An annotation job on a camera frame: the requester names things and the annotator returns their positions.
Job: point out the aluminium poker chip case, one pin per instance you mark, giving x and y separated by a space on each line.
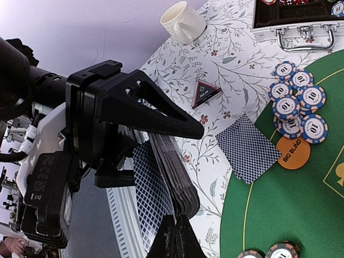
300 22

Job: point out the blue chips in case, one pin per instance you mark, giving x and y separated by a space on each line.
337 9

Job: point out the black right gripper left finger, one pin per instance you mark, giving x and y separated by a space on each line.
164 243

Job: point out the blue white chip stack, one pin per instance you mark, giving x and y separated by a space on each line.
297 78

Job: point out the orange big blind button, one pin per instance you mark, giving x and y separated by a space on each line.
295 152

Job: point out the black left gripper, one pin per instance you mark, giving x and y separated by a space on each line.
132 100

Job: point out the left poker chip stack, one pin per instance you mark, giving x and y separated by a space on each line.
269 2

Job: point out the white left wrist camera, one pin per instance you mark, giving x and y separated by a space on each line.
46 179

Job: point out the row of dice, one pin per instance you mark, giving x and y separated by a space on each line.
292 2

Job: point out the white ceramic mug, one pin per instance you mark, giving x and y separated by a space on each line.
183 23

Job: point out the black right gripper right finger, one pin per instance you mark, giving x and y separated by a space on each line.
187 244

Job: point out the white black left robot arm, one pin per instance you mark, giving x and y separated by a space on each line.
98 100

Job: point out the red black 100 chip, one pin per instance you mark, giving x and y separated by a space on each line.
283 249

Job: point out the black triangular card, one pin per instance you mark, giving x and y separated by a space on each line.
204 92

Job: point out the aluminium front rail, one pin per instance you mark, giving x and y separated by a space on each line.
125 219

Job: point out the person in background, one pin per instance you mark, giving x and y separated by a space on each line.
13 245

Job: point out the round green poker mat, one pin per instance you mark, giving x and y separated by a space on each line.
304 206

